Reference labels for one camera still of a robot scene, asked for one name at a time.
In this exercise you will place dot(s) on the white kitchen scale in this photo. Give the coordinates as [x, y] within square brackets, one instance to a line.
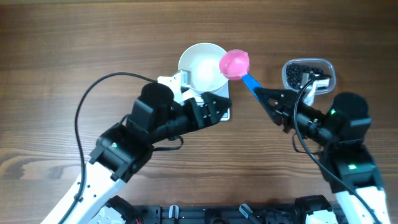
[211, 103]

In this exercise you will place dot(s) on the clear plastic container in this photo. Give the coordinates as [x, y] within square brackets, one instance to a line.
[324, 64]

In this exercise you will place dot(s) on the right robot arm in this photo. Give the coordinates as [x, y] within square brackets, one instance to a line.
[345, 162]

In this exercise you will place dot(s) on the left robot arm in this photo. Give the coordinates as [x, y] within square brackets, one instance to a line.
[123, 149]

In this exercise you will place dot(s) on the black beans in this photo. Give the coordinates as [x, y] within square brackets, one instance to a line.
[295, 73]

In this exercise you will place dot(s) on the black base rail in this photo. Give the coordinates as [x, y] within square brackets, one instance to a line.
[283, 213]

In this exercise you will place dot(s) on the pink scoop blue handle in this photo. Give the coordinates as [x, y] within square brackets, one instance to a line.
[235, 65]

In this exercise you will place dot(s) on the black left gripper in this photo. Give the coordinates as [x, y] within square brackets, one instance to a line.
[201, 112]

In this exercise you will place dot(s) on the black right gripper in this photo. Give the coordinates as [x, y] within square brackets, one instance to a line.
[286, 109]

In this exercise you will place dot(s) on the white bowl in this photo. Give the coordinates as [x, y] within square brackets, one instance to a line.
[203, 62]

